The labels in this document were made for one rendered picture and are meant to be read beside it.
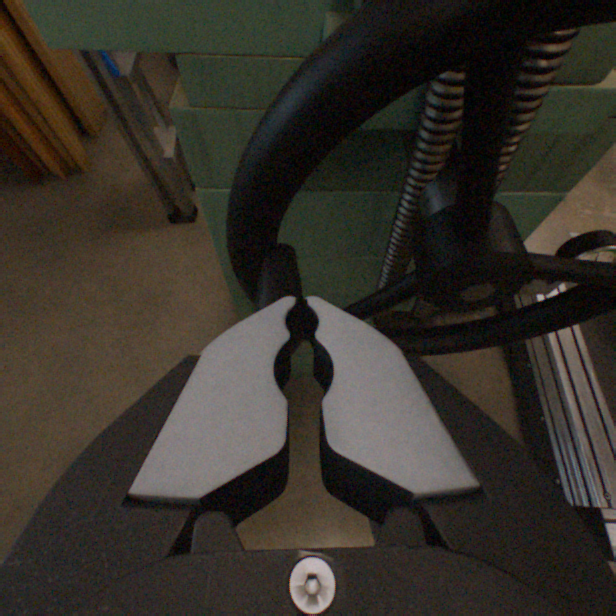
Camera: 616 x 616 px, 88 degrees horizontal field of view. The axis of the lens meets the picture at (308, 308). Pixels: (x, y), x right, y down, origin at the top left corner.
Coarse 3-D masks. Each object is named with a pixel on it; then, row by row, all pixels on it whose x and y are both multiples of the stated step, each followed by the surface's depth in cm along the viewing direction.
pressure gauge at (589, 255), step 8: (592, 232) 38; (600, 232) 38; (608, 232) 38; (568, 240) 40; (576, 240) 39; (584, 240) 38; (592, 240) 38; (600, 240) 38; (608, 240) 37; (560, 248) 41; (568, 248) 40; (576, 248) 39; (584, 248) 38; (592, 248) 38; (600, 248) 37; (608, 248) 37; (560, 256) 41; (568, 256) 39; (576, 256) 39; (584, 256) 38; (592, 256) 38; (600, 256) 38; (608, 256) 39
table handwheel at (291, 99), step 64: (384, 0) 9; (448, 0) 8; (512, 0) 8; (576, 0) 8; (320, 64) 10; (384, 64) 10; (448, 64) 10; (512, 64) 10; (256, 128) 13; (320, 128) 11; (256, 192) 14; (448, 192) 20; (256, 256) 17; (448, 256) 17; (512, 256) 17; (512, 320) 28; (576, 320) 25
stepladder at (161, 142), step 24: (96, 72) 84; (120, 72) 86; (120, 96) 87; (144, 96) 103; (120, 120) 94; (144, 120) 97; (144, 144) 99; (168, 144) 110; (144, 168) 107; (168, 168) 110; (168, 216) 125; (192, 216) 125
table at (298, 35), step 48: (48, 0) 22; (96, 0) 22; (144, 0) 22; (192, 0) 22; (240, 0) 22; (288, 0) 22; (336, 0) 22; (96, 48) 25; (144, 48) 25; (192, 48) 25; (240, 48) 25; (288, 48) 25; (576, 96) 19
